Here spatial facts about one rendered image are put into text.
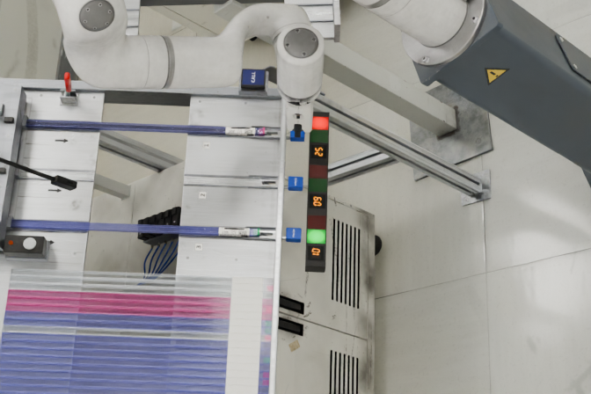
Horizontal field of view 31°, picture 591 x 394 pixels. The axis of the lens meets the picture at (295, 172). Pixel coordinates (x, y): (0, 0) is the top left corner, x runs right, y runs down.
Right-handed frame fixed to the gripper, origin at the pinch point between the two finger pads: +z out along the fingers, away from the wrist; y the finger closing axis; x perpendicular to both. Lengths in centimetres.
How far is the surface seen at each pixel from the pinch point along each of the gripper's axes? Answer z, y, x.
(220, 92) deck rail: 4.2, 8.4, 16.4
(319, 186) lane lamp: 6.4, -11.0, -4.8
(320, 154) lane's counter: 6.4, -3.8, -4.8
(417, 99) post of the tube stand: 49, 32, -30
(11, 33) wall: 171, 119, 114
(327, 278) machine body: 60, -13, -9
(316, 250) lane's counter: 6.4, -24.6, -4.5
